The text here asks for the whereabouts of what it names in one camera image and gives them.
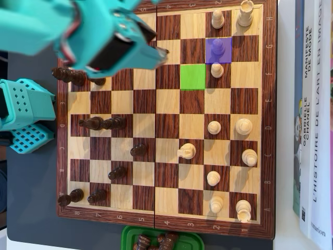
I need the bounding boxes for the turquoise gripper black motor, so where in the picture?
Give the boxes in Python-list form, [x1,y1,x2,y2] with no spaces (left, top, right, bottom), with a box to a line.
[59,2,170,78]

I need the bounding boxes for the white chess pawn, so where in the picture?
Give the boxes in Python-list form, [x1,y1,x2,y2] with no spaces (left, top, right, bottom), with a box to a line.
[210,62,225,79]
[207,120,222,135]
[211,9,225,29]
[209,195,224,213]
[211,38,226,57]
[207,170,221,187]

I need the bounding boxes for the tall dark brown chess piece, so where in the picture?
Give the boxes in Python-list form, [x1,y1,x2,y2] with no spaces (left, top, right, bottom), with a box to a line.
[101,116,126,131]
[51,67,87,87]
[78,116,104,130]

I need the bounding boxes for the white chess rook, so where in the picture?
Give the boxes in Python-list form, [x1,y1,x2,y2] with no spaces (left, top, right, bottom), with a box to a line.
[235,199,252,223]
[237,0,254,27]

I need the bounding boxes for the white chess knight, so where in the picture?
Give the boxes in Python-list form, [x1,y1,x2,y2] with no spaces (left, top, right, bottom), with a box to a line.
[177,143,197,160]

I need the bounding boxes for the white chess king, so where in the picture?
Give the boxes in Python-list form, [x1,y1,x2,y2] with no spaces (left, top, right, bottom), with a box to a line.
[235,118,253,135]

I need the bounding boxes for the white chess bishop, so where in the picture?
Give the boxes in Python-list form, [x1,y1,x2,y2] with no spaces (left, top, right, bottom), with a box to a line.
[241,148,258,167]

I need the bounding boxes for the dark brown chess rook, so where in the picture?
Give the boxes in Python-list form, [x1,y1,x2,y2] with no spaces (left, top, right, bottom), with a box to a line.
[57,188,85,208]

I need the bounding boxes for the folding wooden chessboard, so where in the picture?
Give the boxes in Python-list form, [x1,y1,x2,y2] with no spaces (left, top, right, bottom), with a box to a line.
[56,0,277,240]

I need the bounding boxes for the white Gabrielle Chanel book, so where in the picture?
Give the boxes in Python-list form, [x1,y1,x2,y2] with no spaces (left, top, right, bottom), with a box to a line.
[299,0,317,231]

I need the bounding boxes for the white art history book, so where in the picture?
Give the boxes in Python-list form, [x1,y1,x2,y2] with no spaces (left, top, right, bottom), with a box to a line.
[308,0,333,242]

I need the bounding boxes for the green plastic tray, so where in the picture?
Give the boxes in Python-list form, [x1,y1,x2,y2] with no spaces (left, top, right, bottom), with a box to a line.
[121,225,205,250]

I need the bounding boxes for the red white servo cable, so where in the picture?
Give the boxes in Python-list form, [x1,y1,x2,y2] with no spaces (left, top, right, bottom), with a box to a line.
[61,7,81,65]

